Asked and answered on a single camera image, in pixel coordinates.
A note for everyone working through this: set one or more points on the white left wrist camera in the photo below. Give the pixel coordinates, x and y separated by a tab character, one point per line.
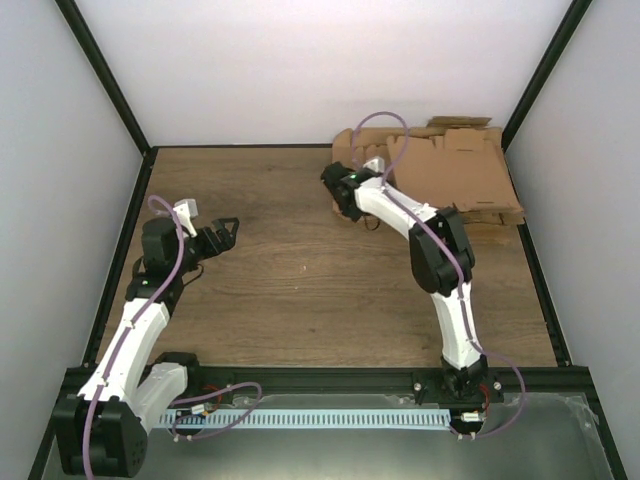
186	210

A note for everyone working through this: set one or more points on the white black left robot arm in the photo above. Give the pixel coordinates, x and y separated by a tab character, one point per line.
104	428

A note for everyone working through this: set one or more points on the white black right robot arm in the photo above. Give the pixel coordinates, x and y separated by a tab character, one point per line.
441	261

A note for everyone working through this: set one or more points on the light blue slotted cable duct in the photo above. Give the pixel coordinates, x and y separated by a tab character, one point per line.
409	419

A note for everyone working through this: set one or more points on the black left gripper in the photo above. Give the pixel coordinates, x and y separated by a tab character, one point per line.
221	227

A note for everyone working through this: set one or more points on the grey metal front plate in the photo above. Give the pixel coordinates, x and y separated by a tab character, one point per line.
545	436

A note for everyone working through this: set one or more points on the stack of flat cardboard blanks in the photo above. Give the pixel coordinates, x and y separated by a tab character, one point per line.
451	161

